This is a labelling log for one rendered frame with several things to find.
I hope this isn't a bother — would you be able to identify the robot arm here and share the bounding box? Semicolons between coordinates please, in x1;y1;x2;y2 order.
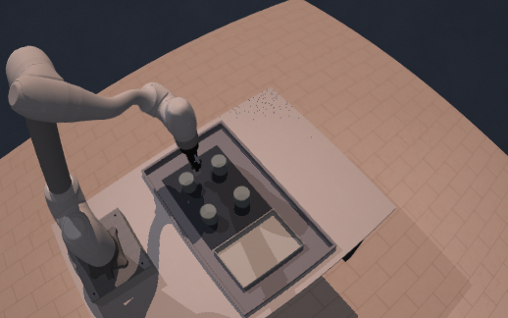
6;46;199;280

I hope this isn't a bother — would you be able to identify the translucent grey cylinder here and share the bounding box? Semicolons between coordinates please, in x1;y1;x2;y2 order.
178;172;197;193
200;204;219;226
233;186;251;208
211;154;228;176

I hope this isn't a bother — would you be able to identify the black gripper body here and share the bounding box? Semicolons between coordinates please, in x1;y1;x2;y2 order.
180;143;199;159

